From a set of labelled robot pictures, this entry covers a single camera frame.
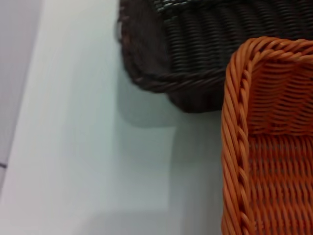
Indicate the orange woven plastic basket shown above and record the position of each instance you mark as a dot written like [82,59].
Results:
[269,171]

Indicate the dark brown woven plastic basket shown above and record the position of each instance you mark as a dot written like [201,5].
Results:
[195,49]

